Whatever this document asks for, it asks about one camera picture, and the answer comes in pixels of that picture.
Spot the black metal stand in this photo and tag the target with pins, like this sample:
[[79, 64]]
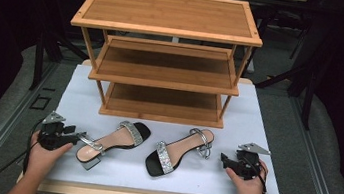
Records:
[[309, 95], [38, 59]]

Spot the wooden three-tier shoe rack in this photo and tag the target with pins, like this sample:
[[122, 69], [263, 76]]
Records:
[[171, 12]]

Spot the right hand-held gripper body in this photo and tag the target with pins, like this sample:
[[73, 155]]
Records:
[[247, 164]]

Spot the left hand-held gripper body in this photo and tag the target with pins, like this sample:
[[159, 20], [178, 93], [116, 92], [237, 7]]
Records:
[[52, 136]]

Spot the person's left hand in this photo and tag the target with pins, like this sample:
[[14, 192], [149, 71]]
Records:
[[42, 160]]

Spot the person's right hand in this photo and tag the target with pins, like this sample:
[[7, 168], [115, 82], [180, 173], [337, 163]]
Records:
[[248, 189]]

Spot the white foam board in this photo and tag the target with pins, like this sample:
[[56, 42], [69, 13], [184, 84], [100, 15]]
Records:
[[215, 183]]

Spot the black sandal with block heel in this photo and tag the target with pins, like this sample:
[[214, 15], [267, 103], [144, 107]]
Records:
[[121, 137]]

